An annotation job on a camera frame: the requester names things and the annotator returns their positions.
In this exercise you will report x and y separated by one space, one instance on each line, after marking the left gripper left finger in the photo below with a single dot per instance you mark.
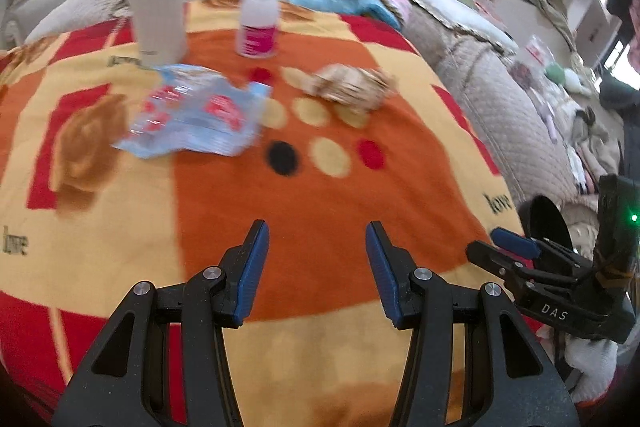
123 378

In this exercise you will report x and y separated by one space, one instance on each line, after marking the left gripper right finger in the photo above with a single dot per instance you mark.
509 379

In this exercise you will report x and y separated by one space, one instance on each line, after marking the clear blue plastic wrapper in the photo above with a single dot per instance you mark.
196 109

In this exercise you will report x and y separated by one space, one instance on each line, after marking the beige paper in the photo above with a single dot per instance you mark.
363 90

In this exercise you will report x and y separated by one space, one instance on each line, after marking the black trash bin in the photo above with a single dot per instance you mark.
544 228

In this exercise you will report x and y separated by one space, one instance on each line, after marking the beige coat on sofa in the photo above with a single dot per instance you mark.
599 152

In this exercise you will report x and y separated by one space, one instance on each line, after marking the orange red love blanket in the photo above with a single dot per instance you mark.
82 222

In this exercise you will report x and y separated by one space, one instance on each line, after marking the green white plush toy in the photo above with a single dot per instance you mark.
567 79

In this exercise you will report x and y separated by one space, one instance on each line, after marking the plastic bag of snacks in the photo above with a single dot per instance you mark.
529 65

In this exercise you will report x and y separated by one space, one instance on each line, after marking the white frilled pillow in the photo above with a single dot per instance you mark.
457 16

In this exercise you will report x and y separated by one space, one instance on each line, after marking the white pink pill bottle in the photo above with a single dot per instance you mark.
258 28

